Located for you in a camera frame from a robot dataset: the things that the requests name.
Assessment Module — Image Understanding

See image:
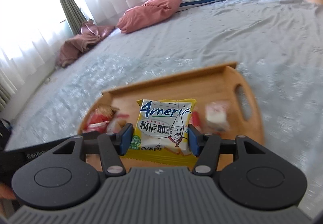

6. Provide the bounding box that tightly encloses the yellow Ameria snack packet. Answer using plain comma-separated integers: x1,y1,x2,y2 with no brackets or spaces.
125,99,197,167

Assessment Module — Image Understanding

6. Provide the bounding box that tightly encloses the red white snack packet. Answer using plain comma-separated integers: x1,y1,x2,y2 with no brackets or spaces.
106,113,129,133

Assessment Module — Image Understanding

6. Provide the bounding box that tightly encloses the small red candy packet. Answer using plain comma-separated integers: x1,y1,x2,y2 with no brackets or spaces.
189,111,201,131

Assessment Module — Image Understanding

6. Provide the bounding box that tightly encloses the red snack bag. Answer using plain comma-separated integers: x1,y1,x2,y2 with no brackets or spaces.
81,105,119,130

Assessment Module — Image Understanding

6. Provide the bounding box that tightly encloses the white pink candy packet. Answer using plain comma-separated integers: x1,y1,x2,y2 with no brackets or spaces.
205,101,229,131

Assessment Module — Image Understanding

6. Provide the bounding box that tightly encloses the wooden serving tray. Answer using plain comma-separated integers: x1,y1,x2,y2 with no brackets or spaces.
77,62,266,171

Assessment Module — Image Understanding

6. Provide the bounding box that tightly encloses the mauve crumpled blanket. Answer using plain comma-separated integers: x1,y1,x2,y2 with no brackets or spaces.
56,20,115,68

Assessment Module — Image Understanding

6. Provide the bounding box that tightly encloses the snowflake bed cover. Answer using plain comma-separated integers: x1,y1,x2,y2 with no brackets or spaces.
7,0,322,216

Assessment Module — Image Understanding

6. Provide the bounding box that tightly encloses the grey green drape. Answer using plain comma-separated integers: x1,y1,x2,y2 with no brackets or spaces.
60,0,87,35

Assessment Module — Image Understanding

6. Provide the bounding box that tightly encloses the pink pillow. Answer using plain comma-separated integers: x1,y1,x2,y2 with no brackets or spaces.
117,0,182,33

